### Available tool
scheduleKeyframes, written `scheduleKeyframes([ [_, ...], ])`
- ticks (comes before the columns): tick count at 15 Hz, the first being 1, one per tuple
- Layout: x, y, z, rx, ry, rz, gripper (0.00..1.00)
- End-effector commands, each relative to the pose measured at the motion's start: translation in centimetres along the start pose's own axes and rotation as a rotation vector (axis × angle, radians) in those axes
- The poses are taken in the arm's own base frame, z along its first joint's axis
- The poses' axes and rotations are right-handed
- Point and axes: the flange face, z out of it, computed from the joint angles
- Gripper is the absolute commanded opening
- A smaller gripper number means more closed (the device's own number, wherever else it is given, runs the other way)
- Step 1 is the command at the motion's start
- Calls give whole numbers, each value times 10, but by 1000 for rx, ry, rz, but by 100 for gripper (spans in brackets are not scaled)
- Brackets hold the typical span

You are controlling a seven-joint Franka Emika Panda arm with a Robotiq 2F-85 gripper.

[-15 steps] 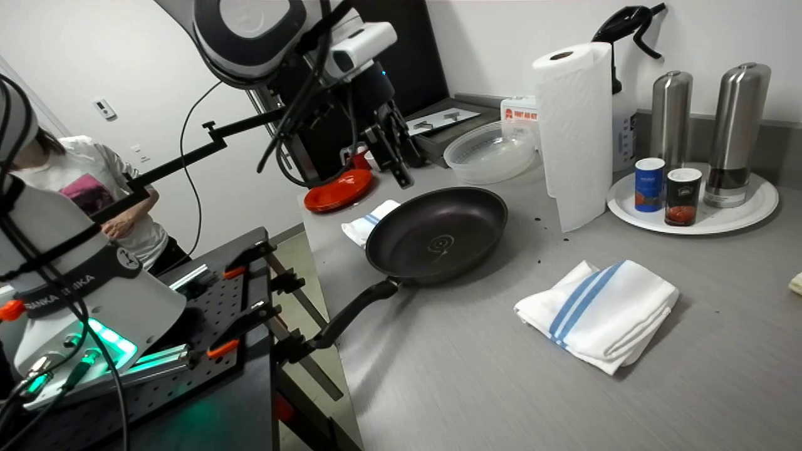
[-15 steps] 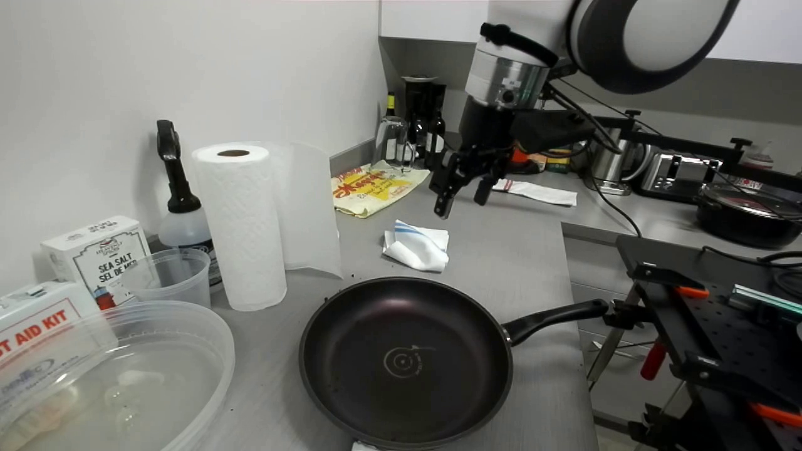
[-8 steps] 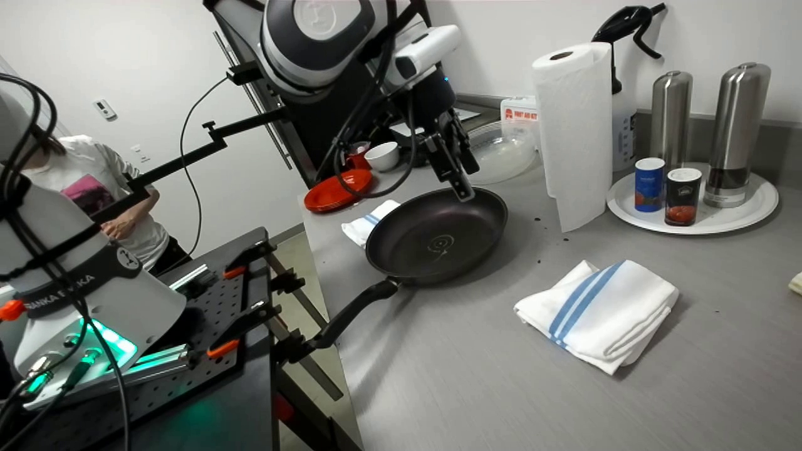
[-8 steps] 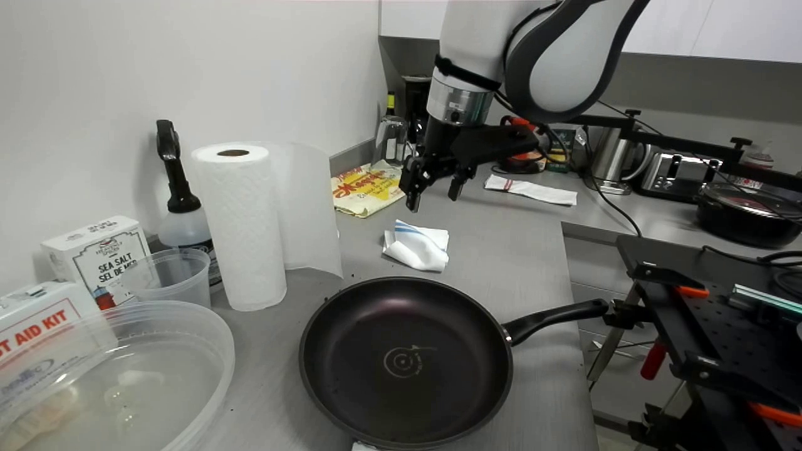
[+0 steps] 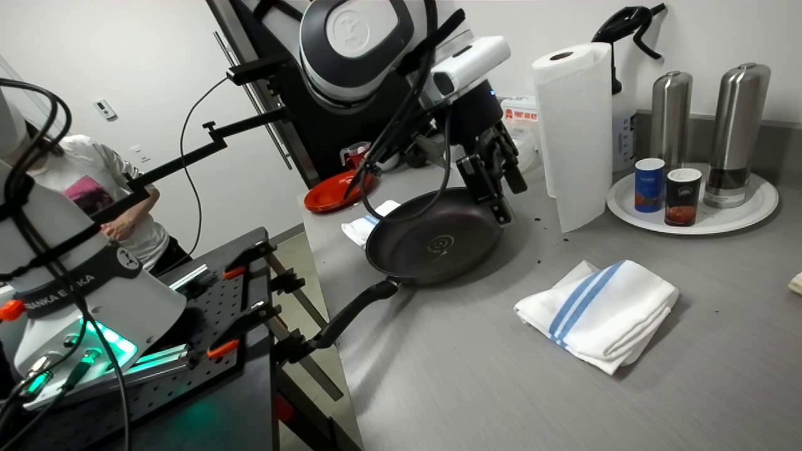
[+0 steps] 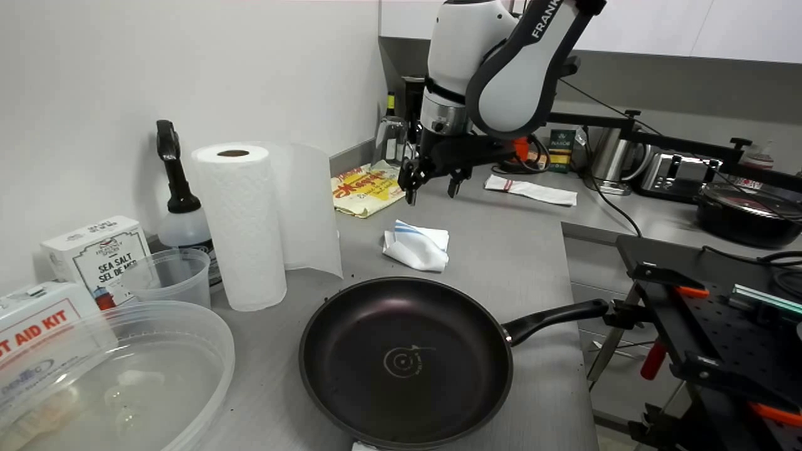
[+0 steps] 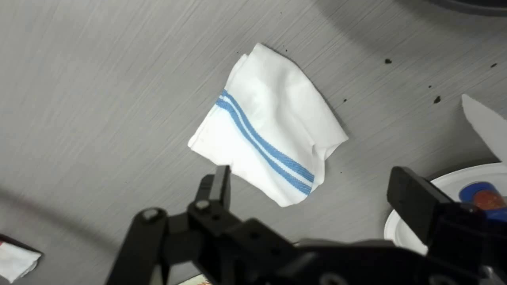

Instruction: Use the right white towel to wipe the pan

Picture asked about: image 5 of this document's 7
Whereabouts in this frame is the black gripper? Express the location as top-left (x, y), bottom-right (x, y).
top-left (450, 79), bottom-right (533, 225)

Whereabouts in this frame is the white round tray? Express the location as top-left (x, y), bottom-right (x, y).
top-left (605, 165), bottom-right (783, 238)

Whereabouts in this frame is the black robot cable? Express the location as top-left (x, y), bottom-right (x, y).
top-left (355, 8), bottom-right (471, 225)

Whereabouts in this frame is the grey white machine housing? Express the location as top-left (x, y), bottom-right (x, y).
top-left (0, 57), bottom-right (188, 397)

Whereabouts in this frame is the black orange bar clamp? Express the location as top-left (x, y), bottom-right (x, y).
top-left (203, 303), bottom-right (313, 368)
top-left (219, 240), bottom-right (310, 295)

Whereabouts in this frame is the black frying pan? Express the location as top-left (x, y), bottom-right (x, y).
top-left (274, 186), bottom-right (509, 367)

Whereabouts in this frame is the white towel with blue stripes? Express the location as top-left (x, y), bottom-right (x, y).
top-left (340, 198), bottom-right (403, 249)
top-left (513, 258), bottom-right (684, 378)

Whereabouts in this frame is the blue spice jar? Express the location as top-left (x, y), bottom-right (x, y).
top-left (633, 155), bottom-right (669, 216)

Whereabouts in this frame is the white package with red print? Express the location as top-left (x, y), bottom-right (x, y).
top-left (499, 99), bottom-right (544, 174)

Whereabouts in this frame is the person in white shirt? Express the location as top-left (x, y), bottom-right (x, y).
top-left (33, 134), bottom-right (174, 271)

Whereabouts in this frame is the black perforated board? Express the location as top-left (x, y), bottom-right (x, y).
top-left (15, 228), bottom-right (283, 451)

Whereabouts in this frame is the white paper towel roll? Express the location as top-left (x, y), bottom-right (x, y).
top-left (533, 43), bottom-right (617, 235)

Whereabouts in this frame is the dark spice jar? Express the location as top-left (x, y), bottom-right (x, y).
top-left (662, 165), bottom-right (708, 228)

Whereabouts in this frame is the small white wall device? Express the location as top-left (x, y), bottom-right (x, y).
top-left (94, 99), bottom-right (120, 125)

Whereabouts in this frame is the tall steel grinder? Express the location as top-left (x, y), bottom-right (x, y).
top-left (704, 60), bottom-right (776, 211)

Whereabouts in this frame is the spray bottle with black trigger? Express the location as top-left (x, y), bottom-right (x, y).
top-left (590, 0), bottom-right (673, 175)

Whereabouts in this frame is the short steel grinder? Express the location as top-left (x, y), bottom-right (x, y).
top-left (650, 71), bottom-right (698, 170)

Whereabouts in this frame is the black metal frame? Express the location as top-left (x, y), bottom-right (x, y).
top-left (203, 0), bottom-right (325, 190)

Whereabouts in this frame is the red plate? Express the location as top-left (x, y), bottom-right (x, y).
top-left (301, 165), bottom-right (383, 219)

